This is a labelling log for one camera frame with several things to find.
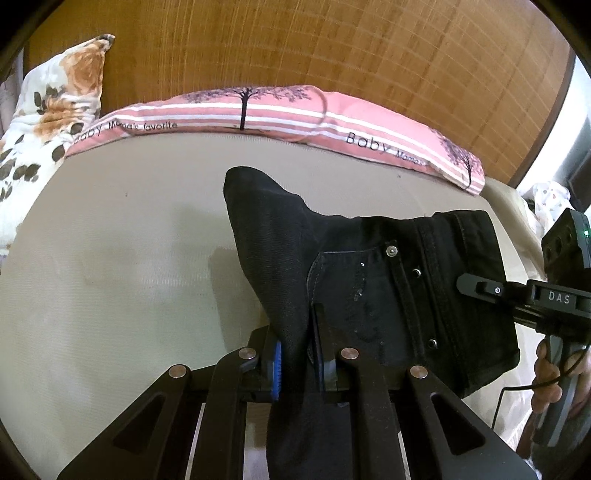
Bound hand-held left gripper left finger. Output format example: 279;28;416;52
55;325;284;480

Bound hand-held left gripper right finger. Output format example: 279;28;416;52
310;302;539;480

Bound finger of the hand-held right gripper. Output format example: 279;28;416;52
456;273;532;308

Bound black pants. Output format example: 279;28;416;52
223;166;522;480

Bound person's right hand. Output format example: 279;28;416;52
530;339;563;415

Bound polka dot cloth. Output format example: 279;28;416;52
517;182;573;241

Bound white woven cloth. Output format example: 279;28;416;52
0;129;555;480

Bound pink striped pillow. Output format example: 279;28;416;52
65;84;486;197

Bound wooden headboard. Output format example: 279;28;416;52
25;0;575;185

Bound floral pillow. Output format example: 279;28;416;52
0;33;116;252

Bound black cable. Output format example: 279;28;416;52
490;344;591;432

